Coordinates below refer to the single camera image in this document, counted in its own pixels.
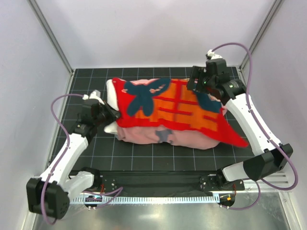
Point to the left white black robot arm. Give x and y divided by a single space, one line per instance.
51 193

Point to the right aluminium frame post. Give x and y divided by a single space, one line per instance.
265 24

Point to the left aluminium frame post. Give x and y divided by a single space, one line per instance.
46 27

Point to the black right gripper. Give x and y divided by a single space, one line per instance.
194 80

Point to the white pillow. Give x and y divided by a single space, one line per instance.
112 101

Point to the white slotted cable duct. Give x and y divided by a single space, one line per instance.
94 199

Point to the aluminium front rail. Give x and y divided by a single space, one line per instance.
276 179

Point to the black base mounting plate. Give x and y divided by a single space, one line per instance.
164 183

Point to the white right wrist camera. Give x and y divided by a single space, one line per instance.
212 55

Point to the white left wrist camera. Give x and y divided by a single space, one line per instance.
94 95

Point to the black grid cutting mat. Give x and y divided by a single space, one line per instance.
107 153

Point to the aluminium frame post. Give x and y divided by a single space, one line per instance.
46 27
265 24

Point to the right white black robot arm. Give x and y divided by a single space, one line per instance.
270 155

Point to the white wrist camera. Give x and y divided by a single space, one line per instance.
94 95
212 55

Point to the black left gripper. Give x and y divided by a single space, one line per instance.
110 113

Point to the red cartoon print pillowcase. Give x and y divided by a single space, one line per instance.
163 110

